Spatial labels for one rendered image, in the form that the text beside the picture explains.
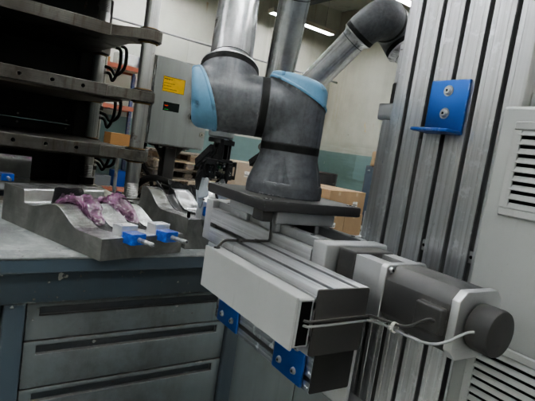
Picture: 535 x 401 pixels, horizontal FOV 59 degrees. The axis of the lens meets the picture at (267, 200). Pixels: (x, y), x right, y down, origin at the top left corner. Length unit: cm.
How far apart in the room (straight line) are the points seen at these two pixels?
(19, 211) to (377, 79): 885
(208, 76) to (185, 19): 807
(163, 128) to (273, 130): 142
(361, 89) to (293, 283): 955
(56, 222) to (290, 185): 71
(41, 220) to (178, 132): 105
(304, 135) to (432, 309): 42
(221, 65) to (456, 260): 53
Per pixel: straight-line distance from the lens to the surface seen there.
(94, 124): 274
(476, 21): 87
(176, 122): 230
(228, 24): 99
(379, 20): 141
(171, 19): 884
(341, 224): 634
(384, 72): 985
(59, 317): 134
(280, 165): 89
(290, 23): 121
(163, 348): 149
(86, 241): 124
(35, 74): 206
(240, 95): 88
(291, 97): 89
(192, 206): 165
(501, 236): 72
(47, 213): 139
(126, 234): 122
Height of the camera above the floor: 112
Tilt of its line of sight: 6 degrees down
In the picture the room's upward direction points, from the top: 9 degrees clockwise
